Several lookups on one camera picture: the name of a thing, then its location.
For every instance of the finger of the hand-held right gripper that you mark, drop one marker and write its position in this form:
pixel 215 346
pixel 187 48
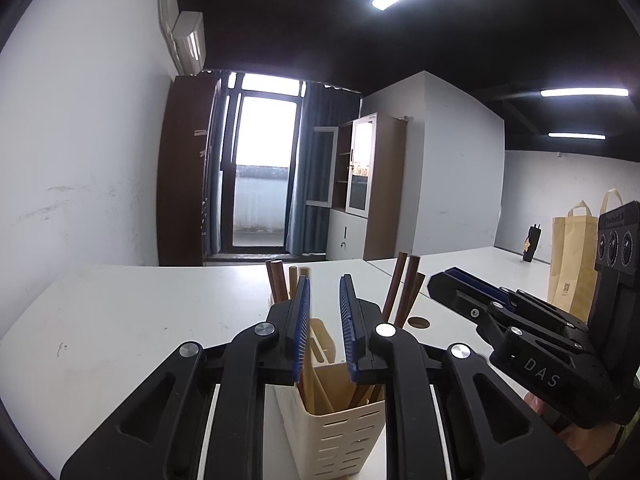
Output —
pixel 460 300
pixel 470 282

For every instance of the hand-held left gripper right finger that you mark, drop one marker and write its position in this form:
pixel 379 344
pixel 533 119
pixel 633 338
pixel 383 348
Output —
pixel 348 332

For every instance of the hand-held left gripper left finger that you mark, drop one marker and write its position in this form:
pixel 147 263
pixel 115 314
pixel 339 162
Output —
pixel 301 332

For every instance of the dark brown chopstick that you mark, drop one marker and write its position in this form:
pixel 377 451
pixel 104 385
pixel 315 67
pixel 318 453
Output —
pixel 396 285
pixel 276 282
pixel 418 287
pixel 411 280

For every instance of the light bamboo chopstick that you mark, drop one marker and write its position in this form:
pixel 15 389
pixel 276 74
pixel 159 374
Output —
pixel 304 272
pixel 293 282

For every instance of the cream slotted utensil holder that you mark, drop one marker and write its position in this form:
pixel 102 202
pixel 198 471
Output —
pixel 345 440

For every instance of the person's right hand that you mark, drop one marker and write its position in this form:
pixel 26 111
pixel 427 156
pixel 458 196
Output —
pixel 595 447

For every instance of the small black object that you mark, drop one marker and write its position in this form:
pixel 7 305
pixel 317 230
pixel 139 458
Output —
pixel 532 247

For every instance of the brown paper bag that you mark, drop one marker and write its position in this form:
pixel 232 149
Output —
pixel 572 260

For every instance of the glass door filing cabinet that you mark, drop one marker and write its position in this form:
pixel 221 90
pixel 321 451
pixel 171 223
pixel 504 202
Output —
pixel 387 185

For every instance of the dark grey curtain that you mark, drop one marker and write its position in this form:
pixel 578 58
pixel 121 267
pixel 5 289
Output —
pixel 310 185
pixel 218 185

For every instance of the glass balcony door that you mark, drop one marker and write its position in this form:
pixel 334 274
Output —
pixel 260 160

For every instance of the brown wooden wardrobe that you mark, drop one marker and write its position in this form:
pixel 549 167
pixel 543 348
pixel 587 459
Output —
pixel 182 170

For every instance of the white wall air conditioner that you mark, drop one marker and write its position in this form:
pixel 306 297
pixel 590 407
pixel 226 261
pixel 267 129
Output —
pixel 189 40

